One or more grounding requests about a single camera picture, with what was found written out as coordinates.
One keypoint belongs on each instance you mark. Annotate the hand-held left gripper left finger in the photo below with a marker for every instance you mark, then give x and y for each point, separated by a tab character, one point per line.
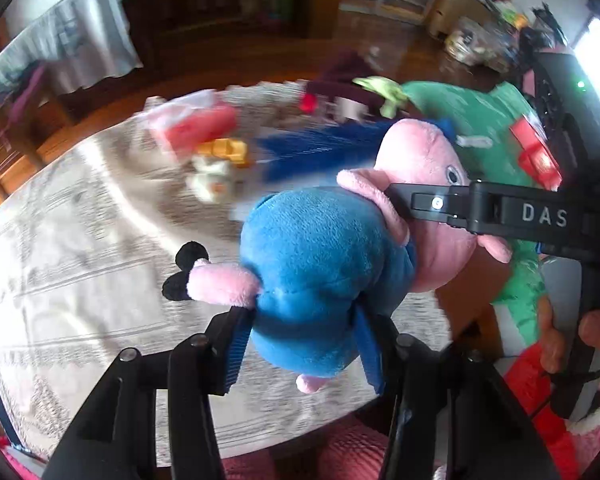
237	350

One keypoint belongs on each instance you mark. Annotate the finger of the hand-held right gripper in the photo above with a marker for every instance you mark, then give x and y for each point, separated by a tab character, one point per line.
430	202

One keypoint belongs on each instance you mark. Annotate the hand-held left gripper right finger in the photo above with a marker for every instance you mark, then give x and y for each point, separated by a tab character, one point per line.
369	355

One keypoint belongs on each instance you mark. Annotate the pink pig plush blue shirt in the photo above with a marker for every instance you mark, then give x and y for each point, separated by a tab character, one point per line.
315	260

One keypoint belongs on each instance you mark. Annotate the red tag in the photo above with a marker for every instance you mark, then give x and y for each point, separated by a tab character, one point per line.
535	152

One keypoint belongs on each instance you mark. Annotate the green dinosaur plush toy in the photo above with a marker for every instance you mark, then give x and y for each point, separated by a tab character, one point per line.
480	115

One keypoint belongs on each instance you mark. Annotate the small light green plush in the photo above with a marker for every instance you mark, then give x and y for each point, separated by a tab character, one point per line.
380	91

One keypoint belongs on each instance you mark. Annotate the dark maroon cloth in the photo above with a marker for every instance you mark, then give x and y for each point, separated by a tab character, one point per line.
347	77

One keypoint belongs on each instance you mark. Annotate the pile of plastic bags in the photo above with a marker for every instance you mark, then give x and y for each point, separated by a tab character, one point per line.
480	42

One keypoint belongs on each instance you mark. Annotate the red pink cloth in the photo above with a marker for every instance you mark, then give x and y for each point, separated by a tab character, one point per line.
530	410

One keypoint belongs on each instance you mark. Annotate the small white toy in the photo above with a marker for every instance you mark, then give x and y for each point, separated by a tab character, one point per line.
212	180

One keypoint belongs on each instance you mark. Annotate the beige patterned round cloth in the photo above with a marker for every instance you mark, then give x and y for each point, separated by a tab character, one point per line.
105	240

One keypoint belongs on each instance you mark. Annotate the yellow plastic toy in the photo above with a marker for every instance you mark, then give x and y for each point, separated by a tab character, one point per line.
225	151

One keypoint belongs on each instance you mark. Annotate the red toy in clear packaging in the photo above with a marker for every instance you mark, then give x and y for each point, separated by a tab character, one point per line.
195	127

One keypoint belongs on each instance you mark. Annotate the dark wooden cabinet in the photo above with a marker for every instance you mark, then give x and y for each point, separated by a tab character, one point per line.
205	5

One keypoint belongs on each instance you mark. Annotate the wooden chair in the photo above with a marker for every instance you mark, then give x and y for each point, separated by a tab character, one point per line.
15	130

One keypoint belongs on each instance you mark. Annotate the white tablecloth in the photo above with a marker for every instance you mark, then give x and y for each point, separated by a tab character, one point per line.
75	25

